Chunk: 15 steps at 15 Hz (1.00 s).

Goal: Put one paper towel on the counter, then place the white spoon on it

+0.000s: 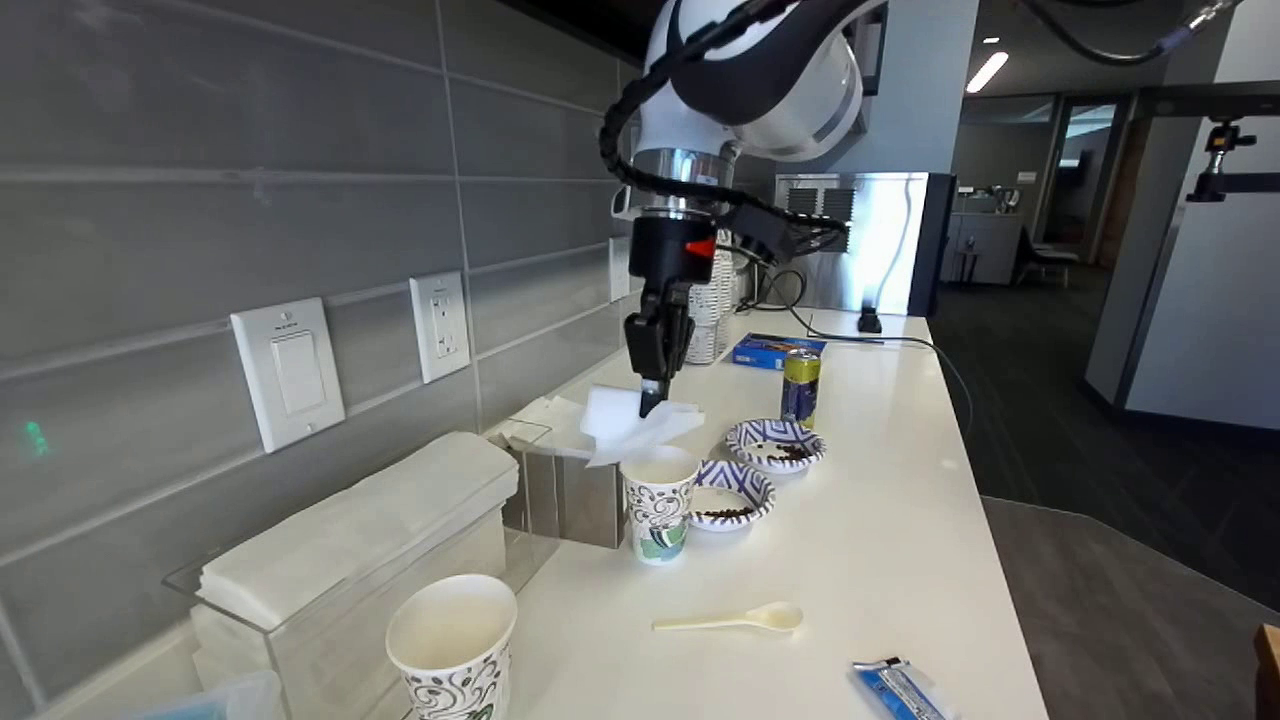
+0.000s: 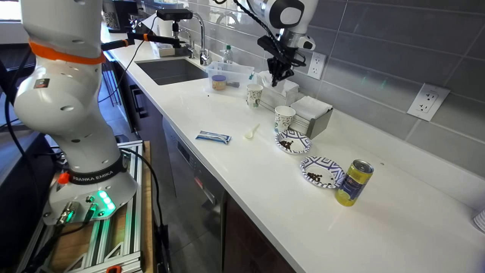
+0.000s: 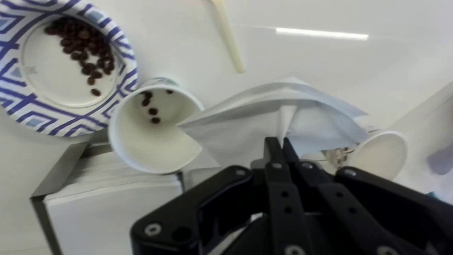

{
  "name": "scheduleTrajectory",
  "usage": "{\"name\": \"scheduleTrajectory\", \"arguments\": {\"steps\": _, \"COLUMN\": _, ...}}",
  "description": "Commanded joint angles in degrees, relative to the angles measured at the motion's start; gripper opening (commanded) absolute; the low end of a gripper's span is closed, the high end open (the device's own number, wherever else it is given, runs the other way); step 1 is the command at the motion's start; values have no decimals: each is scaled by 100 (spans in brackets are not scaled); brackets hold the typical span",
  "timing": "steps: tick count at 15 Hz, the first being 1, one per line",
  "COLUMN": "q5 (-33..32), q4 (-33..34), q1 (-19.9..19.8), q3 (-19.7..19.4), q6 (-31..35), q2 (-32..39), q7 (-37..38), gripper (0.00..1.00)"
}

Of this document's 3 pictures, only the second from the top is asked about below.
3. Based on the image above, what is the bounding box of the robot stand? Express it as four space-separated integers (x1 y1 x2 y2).
17 140 154 273

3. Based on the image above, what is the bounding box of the blue snack packet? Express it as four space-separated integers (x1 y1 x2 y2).
195 130 232 145

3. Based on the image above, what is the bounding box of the dishwasher door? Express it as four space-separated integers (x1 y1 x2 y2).
163 117 228 273

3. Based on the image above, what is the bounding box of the white wall socket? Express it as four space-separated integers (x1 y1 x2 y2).
407 83 451 122
307 51 327 80

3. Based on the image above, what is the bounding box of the window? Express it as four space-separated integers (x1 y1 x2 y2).
0 0 22 22

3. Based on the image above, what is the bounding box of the stack of white paper towels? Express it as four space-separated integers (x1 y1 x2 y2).
290 96 333 121

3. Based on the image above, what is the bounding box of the clear plastic bin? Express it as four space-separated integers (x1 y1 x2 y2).
206 61 255 91

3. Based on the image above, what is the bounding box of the black cable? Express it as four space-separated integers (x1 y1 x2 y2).
120 147 172 273

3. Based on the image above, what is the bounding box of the white tissue box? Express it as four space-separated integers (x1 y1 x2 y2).
257 70 300 111

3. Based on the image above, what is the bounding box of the yellow drink can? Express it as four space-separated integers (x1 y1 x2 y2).
335 159 375 207

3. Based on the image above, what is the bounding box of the steel napkin holder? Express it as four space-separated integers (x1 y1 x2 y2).
289 108 334 140

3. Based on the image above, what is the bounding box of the white plastic spoon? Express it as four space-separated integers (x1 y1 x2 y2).
244 123 261 139

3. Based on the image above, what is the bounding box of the black coffee machine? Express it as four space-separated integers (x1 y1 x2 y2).
102 0 146 34

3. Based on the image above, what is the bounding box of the chrome tap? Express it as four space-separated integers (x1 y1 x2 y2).
189 11 212 66

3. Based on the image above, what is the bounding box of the patterned paper cup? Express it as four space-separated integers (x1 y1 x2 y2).
274 106 296 133
247 84 264 109

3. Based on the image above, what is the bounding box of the black cabinet handle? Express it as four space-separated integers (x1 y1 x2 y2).
130 84 149 119

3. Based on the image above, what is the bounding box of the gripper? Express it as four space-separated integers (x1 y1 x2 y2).
267 57 297 87

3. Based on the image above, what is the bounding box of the camera on mount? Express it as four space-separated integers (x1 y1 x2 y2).
100 8 194 52

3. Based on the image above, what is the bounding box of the steel sink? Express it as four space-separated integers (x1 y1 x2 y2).
135 57 208 86

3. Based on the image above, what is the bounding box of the blue patterned paper plate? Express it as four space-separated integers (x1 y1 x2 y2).
300 156 346 189
275 129 313 155

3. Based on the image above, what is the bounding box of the stack of paper plates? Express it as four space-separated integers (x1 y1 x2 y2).
472 209 485 233

